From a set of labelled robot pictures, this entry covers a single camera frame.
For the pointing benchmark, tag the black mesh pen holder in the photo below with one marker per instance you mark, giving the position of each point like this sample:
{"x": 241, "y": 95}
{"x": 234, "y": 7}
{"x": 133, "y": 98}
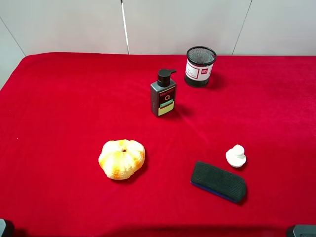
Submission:
{"x": 200, "y": 61}

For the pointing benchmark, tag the black base corner right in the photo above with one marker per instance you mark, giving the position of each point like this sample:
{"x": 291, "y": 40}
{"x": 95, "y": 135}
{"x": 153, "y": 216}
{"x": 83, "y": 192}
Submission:
{"x": 301, "y": 231}

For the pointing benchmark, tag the small white duck figurine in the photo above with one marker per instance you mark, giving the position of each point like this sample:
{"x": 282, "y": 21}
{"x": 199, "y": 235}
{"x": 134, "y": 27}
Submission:
{"x": 235, "y": 156}

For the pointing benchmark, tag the black whiteboard eraser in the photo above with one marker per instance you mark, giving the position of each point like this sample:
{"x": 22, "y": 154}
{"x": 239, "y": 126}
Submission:
{"x": 220, "y": 182}

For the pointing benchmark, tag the dark pump dispenser bottle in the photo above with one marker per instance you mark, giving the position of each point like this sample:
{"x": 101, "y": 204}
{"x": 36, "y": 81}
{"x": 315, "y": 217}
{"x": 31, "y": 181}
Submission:
{"x": 163, "y": 93}

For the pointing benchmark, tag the black base corner left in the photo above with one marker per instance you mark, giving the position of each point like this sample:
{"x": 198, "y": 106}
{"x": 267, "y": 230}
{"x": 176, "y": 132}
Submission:
{"x": 6, "y": 228}

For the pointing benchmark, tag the white vertical wall strip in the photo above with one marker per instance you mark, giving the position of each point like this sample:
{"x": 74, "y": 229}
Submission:
{"x": 125, "y": 27}

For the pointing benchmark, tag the peeled orange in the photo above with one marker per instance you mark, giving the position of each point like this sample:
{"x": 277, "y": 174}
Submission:
{"x": 119, "y": 159}

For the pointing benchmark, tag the black base corner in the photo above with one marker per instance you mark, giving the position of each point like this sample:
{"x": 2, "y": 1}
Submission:
{"x": 301, "y": 231}
{"x": 6, "y": 228}

